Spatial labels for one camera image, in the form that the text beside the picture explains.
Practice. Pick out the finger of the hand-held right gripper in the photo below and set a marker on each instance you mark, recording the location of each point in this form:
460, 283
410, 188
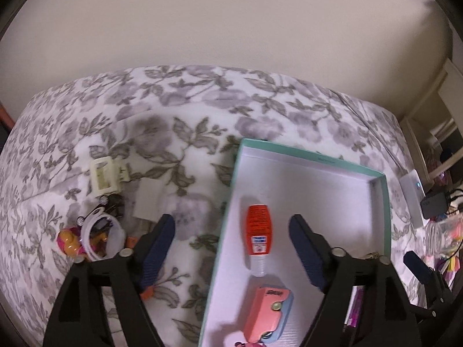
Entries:
417, 267

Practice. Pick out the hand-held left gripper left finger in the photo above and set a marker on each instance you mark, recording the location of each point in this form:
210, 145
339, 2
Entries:
159, 249

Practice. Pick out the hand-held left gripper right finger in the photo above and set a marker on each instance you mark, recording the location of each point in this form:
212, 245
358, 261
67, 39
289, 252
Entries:
307, 253

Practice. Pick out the orange blue car toy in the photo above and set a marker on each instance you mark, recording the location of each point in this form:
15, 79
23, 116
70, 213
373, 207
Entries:
145, 293

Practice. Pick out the gold patterned metal case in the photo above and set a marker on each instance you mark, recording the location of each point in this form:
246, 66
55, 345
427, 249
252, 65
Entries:
372, 256

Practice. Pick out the white charger plug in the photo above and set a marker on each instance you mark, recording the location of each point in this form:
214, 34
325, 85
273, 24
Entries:
146, 198

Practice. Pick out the orange small bottle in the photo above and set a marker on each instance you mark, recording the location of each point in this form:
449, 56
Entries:
258, 224

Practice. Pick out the teal rimmed white tray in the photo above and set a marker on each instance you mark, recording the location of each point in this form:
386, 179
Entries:
325, 195

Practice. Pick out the black toy car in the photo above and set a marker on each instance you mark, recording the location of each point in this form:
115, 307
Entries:
112, 204

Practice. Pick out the purple translucent lighter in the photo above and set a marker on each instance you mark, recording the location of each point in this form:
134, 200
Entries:
357, 307

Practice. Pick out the pink and blue case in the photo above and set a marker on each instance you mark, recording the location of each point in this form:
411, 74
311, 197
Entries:
262, 314

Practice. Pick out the pink and brown dog toy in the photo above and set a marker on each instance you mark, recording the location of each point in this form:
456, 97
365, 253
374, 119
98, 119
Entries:
68, 242

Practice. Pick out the cream hair claw clip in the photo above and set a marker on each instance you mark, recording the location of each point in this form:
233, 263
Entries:
103, 177

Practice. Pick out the pink watch band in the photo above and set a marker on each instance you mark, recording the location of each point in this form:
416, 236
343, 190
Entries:
240, 344

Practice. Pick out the clear plastic bag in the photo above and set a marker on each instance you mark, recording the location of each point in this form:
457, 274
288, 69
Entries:
441, 235

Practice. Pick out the white watch band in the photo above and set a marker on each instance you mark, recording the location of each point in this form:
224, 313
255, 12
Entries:
115, 240

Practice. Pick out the black power adapter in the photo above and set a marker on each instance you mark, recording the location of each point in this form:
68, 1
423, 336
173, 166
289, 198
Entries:
434, 204

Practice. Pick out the white power bank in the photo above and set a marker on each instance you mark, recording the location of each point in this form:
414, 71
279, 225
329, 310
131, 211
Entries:
412, 195

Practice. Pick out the white wooden shelf unit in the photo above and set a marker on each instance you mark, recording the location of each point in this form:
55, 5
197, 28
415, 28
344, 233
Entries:
434, 115

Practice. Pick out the grey floral blanket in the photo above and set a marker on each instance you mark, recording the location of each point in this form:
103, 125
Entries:
181, 97

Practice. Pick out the red-brown board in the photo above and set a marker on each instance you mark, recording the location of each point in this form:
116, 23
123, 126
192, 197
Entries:
5, 117

